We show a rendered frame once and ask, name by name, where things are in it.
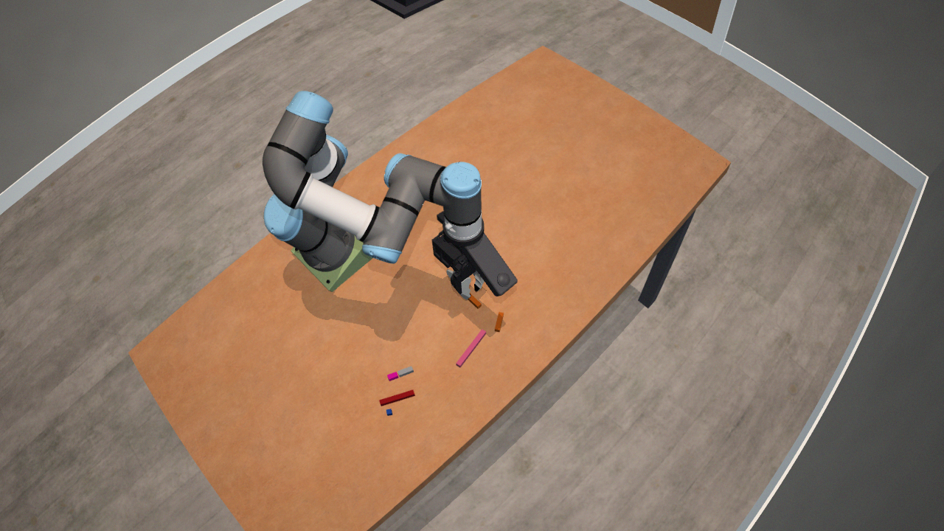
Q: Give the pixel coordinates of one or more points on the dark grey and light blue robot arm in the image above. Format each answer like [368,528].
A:
[323,236]

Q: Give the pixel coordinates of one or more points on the pink rod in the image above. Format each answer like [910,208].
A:
[471,348]

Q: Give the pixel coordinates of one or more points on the red rod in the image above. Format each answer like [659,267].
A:
[396,398]

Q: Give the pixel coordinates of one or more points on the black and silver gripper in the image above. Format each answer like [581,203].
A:
[451,255]

